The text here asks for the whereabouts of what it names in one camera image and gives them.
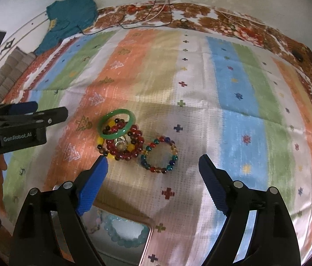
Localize white cable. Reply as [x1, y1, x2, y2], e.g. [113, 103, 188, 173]
[143, 1, 174, 23]

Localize black cable with plug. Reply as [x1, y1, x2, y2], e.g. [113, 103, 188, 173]
[76, 19, 123, 35]

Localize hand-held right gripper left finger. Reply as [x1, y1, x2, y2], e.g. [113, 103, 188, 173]
[10, 155, 109, 266]

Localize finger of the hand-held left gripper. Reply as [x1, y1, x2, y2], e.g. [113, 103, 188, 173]
[0, 102, 38, 117]
[0, 107, 68, 133]

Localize yellow and dark bead bracelet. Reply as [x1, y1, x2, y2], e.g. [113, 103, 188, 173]
[96, 118, 137, 162]

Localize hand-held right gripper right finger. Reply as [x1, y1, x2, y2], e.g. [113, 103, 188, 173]
[198, 154, 302, 266]

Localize multicolour bead bracelet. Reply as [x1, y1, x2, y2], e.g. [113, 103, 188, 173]
[140, 135, 179, 174]

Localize silver ring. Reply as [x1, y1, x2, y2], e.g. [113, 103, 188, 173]
[114, 136, 130, 152]

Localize light blue bead bracelet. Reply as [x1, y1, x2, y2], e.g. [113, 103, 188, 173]
[102, 215, 148, 248]

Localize striped grey pillow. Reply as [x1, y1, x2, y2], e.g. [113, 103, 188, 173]
[0, 47, 37, 104]

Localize jewelry box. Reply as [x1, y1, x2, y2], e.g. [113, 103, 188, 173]
[81, 208, 153, 266]

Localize pastel bead bracelet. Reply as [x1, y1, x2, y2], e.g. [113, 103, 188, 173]
[85, 209, 104, 235]

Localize striped printed blanket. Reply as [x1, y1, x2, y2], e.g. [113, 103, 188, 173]
[2, 29, 312, 266]

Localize floral bedsheet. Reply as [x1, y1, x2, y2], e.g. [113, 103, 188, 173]
[0, 1, 312, 255]

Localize red bead bracelet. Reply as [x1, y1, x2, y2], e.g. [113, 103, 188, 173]
[105, 125, 145, 162]

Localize black and white cables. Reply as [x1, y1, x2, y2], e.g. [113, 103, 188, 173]
[120, 0, 173, 30]

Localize teal shirt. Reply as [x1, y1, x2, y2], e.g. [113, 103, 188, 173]
[34, 0, 98, 56]

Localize green jade bangle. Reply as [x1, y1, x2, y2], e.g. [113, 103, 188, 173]
[98, 110, 136, 139]

